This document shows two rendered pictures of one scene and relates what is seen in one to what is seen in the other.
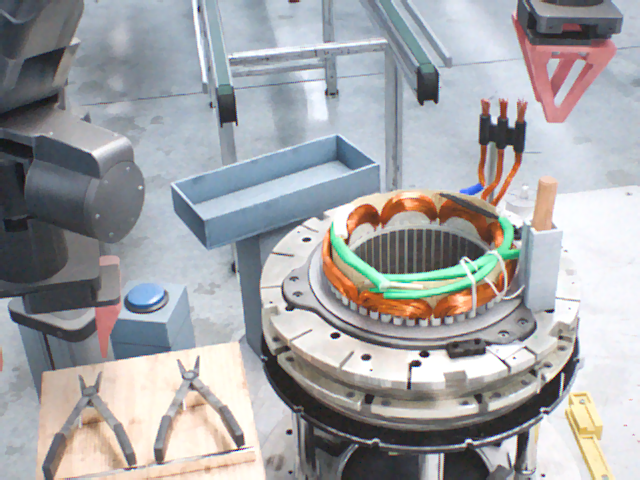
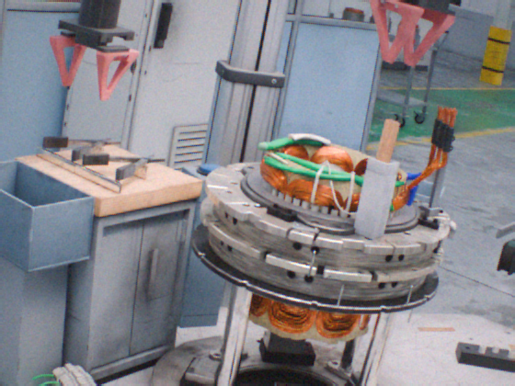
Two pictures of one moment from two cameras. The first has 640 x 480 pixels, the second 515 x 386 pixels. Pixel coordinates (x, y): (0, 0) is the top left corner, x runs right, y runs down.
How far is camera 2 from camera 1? 0.81 m
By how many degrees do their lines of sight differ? 42
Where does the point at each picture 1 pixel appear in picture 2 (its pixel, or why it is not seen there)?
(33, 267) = (86, 17)
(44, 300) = (82, 36)
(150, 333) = not seen: hidden behind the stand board
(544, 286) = (368, 212)
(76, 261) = (108, 29)
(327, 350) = (217, 182)
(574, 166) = not seen: outside the picture
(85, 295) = (96, 40)
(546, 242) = (375, 169)
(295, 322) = (227, 173)
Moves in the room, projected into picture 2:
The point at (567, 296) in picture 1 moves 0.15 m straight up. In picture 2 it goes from (392, 243) to (419, 117)
